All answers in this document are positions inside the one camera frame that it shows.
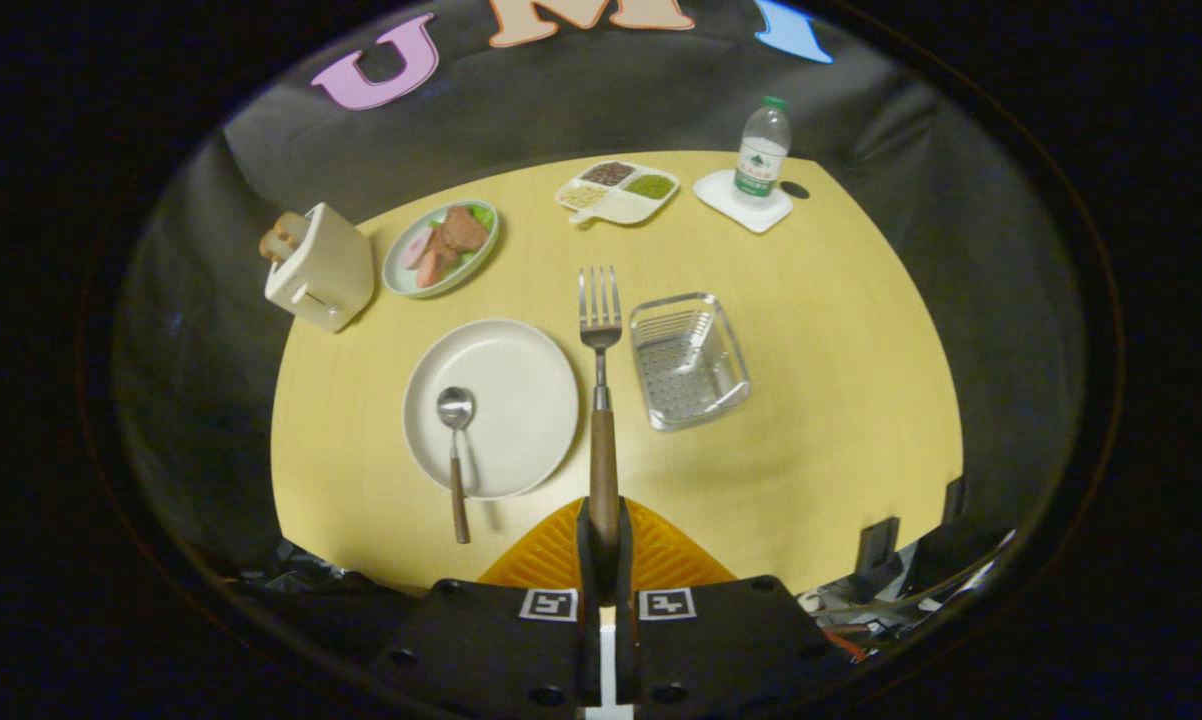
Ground clear water bottle green cap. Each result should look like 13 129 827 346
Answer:
733 96 792 206

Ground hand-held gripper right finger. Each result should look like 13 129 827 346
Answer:
601 497 857 706

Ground wooden handled spoon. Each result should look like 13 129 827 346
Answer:
436 386 476 545

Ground white toaster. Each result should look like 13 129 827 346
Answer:
264 203 375 334

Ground brown steak piece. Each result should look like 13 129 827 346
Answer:
439 206 490 254

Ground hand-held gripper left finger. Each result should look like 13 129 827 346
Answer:
376 497 602 706

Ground red sausage slice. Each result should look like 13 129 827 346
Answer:
416 245 459 289

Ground white round plate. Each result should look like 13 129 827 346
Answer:
403 318 580 500

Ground black backdrop cloth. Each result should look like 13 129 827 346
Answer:
111 0 1087 581

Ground white divided snack dish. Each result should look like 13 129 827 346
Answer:
555 160 681 228

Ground wooden handled fork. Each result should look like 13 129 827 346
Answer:
577 265 623 556

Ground white square coaster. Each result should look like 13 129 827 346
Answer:
693 169 794 235

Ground crumpled dark plastic sheet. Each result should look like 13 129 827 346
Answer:
231 540 382 601

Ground clear wire basket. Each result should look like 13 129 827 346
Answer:
629 292 752 432

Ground light green food plate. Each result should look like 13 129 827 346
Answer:
382 199 500 299

